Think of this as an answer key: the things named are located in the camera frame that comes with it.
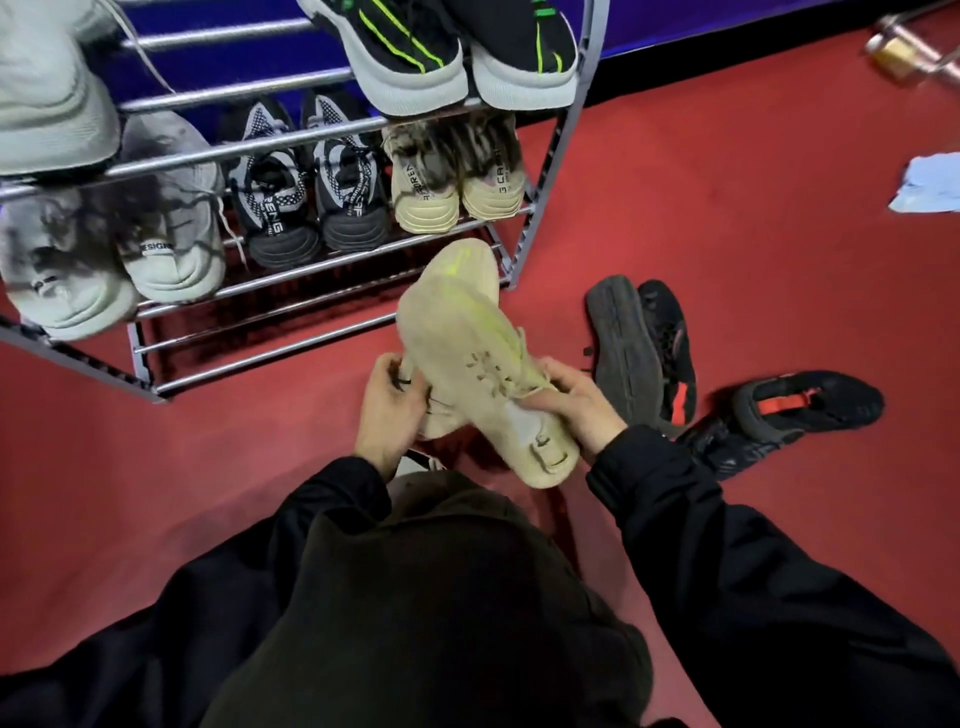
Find person's left hand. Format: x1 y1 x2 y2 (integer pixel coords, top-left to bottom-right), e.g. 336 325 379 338
353 352 433 483

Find person's right hand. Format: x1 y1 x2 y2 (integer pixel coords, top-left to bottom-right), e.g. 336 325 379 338
516 356 630 467

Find beige sneaker with neon yellow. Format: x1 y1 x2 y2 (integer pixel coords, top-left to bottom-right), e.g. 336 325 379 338
397 237 502 441
395 279 582 490

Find person's right forearm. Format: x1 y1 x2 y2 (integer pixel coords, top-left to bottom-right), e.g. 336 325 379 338
585 424 960 728

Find person's left forearm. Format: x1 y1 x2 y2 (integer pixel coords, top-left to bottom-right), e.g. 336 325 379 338
0 454 394 728

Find beige sneaker with dark top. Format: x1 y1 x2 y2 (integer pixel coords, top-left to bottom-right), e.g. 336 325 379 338
381 120 463 236
448 111 528 222

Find black white patterned sneaker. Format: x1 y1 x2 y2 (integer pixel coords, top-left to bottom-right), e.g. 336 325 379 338
220 96 324 272
300 88 392 253

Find person's dark olive trousers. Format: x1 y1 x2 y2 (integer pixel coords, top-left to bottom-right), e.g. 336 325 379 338
201 471 655 728

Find silver metal shoe rack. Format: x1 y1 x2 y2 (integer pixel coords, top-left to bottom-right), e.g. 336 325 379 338
0 0 612 406

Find grey worn sneaker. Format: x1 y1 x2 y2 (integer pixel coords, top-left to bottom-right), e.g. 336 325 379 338
111 111 228 305
0 180 141 343

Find black sneaker with green stripes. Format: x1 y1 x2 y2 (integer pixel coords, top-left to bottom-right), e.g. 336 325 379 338
295 0 471 118
441 0 581 113

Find white cloth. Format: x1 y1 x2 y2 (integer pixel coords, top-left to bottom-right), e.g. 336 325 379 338
888 151 960 216

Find white sneaker with lace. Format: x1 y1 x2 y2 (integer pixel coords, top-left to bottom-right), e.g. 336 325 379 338
0 0 123 178

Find silver and brass metal object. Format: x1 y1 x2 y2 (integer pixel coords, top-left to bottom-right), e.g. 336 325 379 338
862 10 960 90

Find black sneaker with red strap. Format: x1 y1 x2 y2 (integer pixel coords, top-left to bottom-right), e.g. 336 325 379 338
677 369 887 483
583 274 699 441

